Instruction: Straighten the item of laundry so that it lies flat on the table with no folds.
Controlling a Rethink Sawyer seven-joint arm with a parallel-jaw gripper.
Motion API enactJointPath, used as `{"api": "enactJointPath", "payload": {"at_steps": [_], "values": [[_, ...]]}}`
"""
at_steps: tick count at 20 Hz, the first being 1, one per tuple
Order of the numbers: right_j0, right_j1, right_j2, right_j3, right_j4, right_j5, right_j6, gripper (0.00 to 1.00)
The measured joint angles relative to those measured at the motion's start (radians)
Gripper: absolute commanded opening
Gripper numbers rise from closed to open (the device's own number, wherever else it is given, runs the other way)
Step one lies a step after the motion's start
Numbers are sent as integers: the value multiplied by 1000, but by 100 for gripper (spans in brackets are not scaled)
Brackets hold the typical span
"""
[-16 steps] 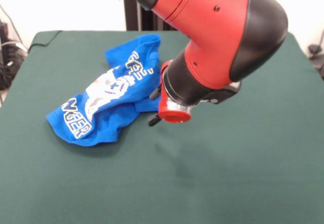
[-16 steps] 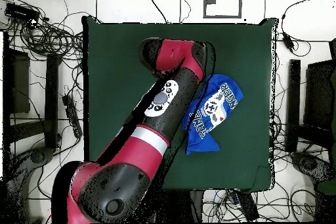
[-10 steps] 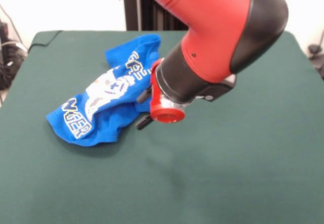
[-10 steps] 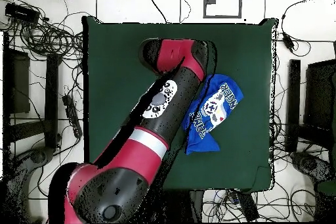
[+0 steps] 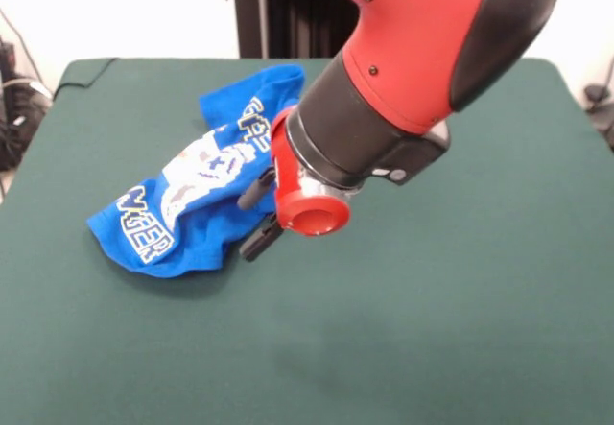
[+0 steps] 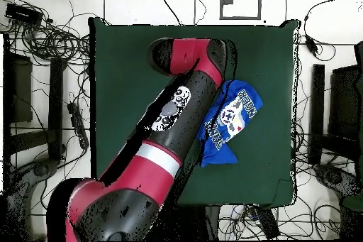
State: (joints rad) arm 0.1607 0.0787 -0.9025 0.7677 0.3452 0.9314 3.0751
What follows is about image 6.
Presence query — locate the black floor stand base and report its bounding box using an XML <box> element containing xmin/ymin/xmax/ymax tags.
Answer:
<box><xmin>313</xmin><ymin>163</ymin><xmax>363</xmax><ymax>199</ymax></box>
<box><xmin>0</xmin><ymin>158</ymin><xmax>59</xmax><ymax>241</ymax></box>

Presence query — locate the black power strip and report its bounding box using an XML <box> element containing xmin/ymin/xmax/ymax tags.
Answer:
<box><xmin>67</xmin><ymin>101</ymin><xmax>90</xmax><ymax>150</ymax></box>
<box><xmin>249</xmin><ymin>206</ymin><xmax>281</xmax><ymax>240</ymax></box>

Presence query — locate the black power adapter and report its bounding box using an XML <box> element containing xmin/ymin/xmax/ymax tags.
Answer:
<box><xmin>304</xmin><ymin>34</ymin><xmax>318</xmax><ymax>55</ymax></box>

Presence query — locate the grey square floor frame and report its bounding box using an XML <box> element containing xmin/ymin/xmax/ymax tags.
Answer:
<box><xmin>219</xmin><ymin>0</ymin><xmax>262</xmax><ymax>21</ymax></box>

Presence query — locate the black floor cable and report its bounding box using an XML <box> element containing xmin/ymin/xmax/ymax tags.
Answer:
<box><xmin>193</xmin><ymin>0</ymin><xmax>208</xmax><ymax>26</ymax></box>
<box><xmin>152</xmin><ymin>0</ymin><xmax>182</xmax><ymax>26</ymax></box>

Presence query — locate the black electronics box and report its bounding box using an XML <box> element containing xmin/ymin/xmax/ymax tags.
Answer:
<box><xmin>5</xmin><ymin>2</ymin><xmax>44</xmax><ymax>26</ymax></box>

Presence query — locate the blue printed t-shirt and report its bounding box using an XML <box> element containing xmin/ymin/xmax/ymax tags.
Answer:
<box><xmin>196</xmin><ymin>79</ymin><xmax>264</xmax><ymax>168</ymax></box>

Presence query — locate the black metal frame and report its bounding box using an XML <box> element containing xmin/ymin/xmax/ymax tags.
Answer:
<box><xmin>307</xmin><ymin>41</ymin><xmax>363</xmax><ymax>166</ymax></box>
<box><xmin>2</xmin><ymin>33</ymin><xmax>67</xmax><ymax>163</ymax></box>

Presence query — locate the dark green table cloth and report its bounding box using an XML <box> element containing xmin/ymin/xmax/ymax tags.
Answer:
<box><xmin>87</xmin><ymin>16</ymin><xmax>301</xmax><ymax>209</ymax></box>

